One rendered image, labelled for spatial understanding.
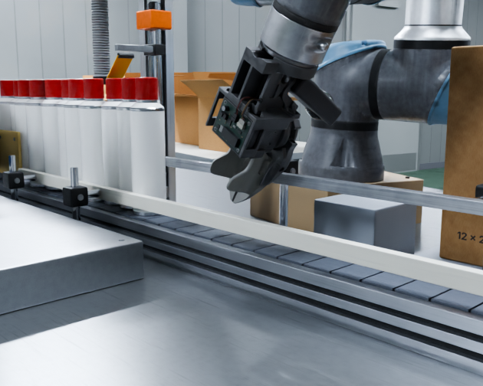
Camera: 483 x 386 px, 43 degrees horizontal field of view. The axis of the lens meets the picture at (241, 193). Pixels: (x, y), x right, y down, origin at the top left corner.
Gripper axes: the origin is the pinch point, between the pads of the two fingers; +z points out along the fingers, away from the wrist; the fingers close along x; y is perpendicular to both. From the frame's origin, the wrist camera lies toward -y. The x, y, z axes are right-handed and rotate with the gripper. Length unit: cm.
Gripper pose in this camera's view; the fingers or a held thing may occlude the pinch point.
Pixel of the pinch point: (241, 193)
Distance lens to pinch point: 79.3
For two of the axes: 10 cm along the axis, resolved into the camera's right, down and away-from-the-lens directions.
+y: -7.3, 1.2, -6.8
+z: -3.4, 7.9, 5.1
